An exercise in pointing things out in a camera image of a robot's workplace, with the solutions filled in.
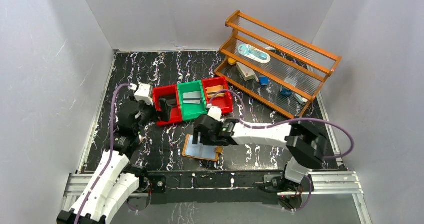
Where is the orange card holder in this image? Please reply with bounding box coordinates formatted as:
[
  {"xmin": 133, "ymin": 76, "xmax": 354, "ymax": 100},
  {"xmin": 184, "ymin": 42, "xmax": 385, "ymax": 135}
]
[{"xmin": 182, "ymin": 134, "xmax": 223, "ymax": 161}]

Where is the silver VIP card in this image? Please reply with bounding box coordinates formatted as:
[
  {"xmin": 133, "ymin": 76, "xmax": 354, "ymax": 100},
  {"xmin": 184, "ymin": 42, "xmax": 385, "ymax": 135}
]
[{"xmin": 183, "ymin": 91, "xmax": 202, "ymax": 98}]

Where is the gold card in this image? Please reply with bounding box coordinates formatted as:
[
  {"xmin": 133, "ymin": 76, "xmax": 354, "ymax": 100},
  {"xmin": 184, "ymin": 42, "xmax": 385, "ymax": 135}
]
[
  {"xmin": 206, "ymin": 85, "xmax": 224, "ymax": 95},
  {"xmin": 205, "ymin": 90, "xmax": 226, "ymax": 99}
]

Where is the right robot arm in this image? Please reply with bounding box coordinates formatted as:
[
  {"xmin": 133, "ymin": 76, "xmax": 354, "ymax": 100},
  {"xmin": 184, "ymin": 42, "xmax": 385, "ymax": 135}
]
[{"xmin": 193, "ymin": 114, "xmax": 328, "ymax": 184}]

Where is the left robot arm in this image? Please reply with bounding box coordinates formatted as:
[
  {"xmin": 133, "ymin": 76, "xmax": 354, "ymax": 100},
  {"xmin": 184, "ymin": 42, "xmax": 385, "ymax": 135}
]
[{"xmin": 56, "ymin": 97, "xmax": 167, "ymax": 223}]

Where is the grey card in bin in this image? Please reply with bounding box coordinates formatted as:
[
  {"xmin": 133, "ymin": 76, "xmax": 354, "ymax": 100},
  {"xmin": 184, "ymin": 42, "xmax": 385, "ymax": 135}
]
[{"xmin": 183, "ymin": 98, "xmax": 202, "ymax": 104}]

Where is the gold card in bin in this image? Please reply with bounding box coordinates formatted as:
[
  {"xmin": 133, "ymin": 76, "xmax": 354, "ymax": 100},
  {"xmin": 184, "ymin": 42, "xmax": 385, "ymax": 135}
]
[{"xmin": 205, "ymin": 90, "xmax": 226, "ymax": 99}]

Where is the left red bin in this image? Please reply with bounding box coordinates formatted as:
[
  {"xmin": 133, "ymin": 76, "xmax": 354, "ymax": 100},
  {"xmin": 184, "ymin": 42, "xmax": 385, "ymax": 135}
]
[{"xmin": 152, "ymin": 84, "xmax": 183, "ymax": 126}]

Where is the red bin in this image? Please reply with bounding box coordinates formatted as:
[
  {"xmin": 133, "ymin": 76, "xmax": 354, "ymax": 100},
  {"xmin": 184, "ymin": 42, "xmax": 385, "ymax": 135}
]
[
  {"xmin": 201, "ymin": 77, "xmax": 234, "ymax": 114},
  {"xmin": 152, "ymin": 84, "xmax": 183, "ymax": 126}
]

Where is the green bin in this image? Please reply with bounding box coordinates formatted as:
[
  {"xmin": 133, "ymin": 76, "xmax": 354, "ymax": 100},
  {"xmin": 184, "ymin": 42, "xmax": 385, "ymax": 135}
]
[{"xmin": 177, "ymin": 80, "xmax": 207, "ymax": 121}]

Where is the right red bin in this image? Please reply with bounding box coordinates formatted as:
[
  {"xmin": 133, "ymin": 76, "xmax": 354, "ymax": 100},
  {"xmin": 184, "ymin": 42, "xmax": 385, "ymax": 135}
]
[{"xmin": 201, "ymin": 77, "xmax": 234, "ymax": 114}]

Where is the white small box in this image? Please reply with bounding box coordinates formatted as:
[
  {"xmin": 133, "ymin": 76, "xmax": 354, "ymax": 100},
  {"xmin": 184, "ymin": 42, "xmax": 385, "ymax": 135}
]
[{"xmin": 236, "ymin": 62, "xmax": 257, "ymax": 81}]

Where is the blue round object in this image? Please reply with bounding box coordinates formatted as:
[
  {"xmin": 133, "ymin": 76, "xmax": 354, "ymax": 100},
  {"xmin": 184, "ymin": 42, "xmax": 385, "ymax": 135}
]
[{"xmin": 258, "ymin": 76, "xmax": 270, "ymax": 86}]

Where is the yellow small object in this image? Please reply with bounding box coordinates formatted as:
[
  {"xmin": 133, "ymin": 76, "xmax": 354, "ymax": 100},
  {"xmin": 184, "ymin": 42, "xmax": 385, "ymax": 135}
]
[{"xmin": 228, "ymin": 58, "xmax": 237, "ymax": 65}]

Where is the dark blue cup object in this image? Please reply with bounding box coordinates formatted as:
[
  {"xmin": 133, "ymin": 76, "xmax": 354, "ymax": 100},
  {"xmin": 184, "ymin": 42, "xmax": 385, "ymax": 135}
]
[{"xmin": 280, "ymin": 86, "xmax": 293, "ymax": 97}]

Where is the blue packaged tool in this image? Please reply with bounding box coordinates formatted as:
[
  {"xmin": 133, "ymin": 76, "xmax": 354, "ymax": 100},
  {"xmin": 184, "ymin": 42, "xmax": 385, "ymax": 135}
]
[{"xmin": 237, "ymin": 44, "xmax": 271, "ymax": 63}]

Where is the orange wooden rack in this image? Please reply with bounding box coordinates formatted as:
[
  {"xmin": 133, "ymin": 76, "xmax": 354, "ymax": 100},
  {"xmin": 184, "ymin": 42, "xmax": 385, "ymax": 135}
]
[{"xmin": 215, "ymin": 10, "xmax": 342, "ymax": 118}]

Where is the light blue white object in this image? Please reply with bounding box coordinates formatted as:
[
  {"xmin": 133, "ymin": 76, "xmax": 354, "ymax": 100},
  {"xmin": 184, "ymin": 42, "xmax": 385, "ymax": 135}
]
[{"xmin": 293, "ymin": 93, "xmax": 308, "ymax": 104}]

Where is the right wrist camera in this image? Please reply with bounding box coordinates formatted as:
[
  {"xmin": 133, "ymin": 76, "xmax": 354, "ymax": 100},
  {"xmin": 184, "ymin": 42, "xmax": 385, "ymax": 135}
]
[{"xmin": 206, "ymin": 104, "xmax": 222, "ymax": 121}]

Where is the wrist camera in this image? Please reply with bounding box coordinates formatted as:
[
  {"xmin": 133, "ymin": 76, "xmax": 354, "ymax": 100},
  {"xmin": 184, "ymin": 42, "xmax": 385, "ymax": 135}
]
[
  {"xmin": 129, "ymin": 83, "xmax": 154, "ymax": 106},
  {"xmin": 206, "ymin": 104, "xmax": 222, "ymax": 121}
]

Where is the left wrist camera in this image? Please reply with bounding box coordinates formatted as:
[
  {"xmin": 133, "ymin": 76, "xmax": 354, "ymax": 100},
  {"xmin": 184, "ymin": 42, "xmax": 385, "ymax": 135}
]
[{"xmin": 129, "ymin": 83, "xmax": 154, "ymax": 106}]

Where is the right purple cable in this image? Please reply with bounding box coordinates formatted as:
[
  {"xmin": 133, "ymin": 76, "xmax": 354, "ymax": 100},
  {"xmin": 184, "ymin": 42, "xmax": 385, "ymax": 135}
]
[{"xmin": 206, "ymin": 89, "xmax": 355, "ymax": 213}]

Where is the purple cable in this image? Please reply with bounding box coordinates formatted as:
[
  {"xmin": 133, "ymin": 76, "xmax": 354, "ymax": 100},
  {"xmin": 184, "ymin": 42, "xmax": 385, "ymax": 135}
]
[
  {"xmin": 72, "ymin": 83, "xmax": 137, "ymax": 224},
  {"xmin": 206, "ymin": 89, "xmax": 355, "ymax": 213}
]

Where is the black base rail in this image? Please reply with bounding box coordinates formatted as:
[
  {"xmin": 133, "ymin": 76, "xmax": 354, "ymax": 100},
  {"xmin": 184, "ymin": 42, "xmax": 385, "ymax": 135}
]
[{"xmin": 148, "ymin": 170, "xmax": 293, "ymax": 204}]

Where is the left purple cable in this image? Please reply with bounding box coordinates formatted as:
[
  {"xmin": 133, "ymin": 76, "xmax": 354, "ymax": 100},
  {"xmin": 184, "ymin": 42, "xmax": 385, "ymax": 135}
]
[{"xmin": 72, "ymin": 83, "xmax": 137, "ymax": 224}]

